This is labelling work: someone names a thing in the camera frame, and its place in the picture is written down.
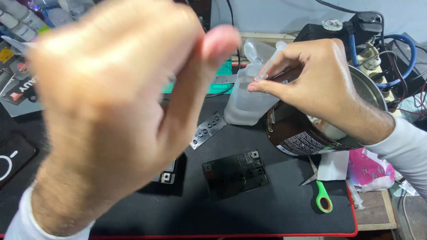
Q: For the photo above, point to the person's right hand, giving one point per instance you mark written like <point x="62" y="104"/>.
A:
<point x="323" y="80"/>

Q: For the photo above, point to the person's left hand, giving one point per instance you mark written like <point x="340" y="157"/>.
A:
<point x="110" y="86"/>

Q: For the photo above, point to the clear plastic syringe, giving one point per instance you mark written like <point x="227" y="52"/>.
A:
<point x="355" y="196"/>
<point x="272" y="60"/>

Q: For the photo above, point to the black device with gauge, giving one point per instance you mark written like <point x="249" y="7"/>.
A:
<point x="320" y="33"/>

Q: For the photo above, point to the cream power strip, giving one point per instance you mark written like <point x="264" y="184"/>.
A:
<point x="372" y="60"/>

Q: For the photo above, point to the brown metal tin can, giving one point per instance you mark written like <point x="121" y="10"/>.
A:
<point x="300" y="133"/>

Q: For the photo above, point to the translucent plastic bottle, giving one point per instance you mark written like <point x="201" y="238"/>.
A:
<point x="245" y="103"/>

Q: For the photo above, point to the white paper piece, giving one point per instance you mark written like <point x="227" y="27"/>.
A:
<point x="333" y="166"/>

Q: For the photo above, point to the heap of printed packets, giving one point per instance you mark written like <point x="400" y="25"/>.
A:
<point x="16" y="83"/>

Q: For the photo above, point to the grey metal ruler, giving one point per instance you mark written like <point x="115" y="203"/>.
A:
<point x="225" y="79"/>

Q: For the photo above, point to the green cutting mat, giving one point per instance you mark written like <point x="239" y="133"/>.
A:
<point x="222" y="87"/>

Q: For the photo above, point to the pink plastic bag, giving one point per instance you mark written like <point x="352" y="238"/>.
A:
<point x="368" y="171"/>

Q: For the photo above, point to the black strip with holes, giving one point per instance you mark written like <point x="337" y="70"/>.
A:
<point x="208" y="130"/>

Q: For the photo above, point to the group of white bottles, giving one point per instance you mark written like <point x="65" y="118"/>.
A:
<point x="23" y="20"/>

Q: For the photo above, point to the black speaker box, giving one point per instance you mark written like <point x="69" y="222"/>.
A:
<point x="202" y="13"/>

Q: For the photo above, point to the black phone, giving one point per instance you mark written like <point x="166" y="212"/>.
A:
<point x="13" y="160"/>

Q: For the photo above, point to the black mat with red edge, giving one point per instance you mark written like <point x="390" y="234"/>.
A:
<point x="233" y="216"/>

